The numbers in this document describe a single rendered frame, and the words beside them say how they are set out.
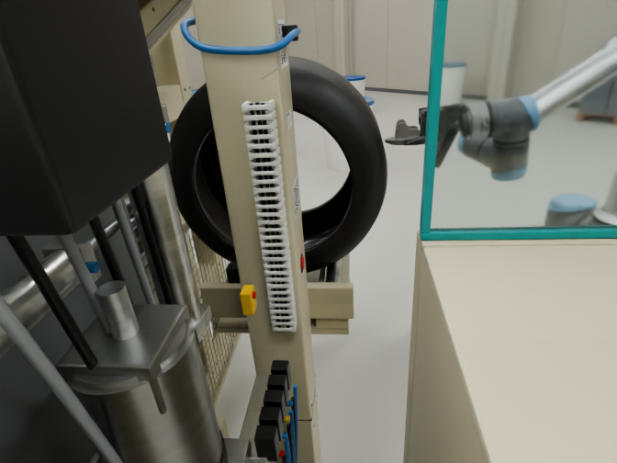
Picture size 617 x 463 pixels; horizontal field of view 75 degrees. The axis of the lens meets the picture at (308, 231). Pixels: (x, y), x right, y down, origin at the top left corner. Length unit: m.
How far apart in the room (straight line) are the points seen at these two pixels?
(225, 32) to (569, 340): 0.63
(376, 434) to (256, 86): 1.53
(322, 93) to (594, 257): 0.63
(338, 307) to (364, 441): 0.93
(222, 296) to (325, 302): 0.27
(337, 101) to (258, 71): 0.29
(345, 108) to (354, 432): 1.37
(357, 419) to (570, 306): 1.55
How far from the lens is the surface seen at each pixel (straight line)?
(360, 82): 7.82
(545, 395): 0.38
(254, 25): 0.73
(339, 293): 1.03
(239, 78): 0.74
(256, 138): 0.71
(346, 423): 1.94
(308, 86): 0.96
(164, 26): 1.31
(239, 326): 1.17
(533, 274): 0.52
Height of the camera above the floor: 1.54
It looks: 27 degrees down
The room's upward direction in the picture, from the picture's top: 4 degrees counter-clockwise
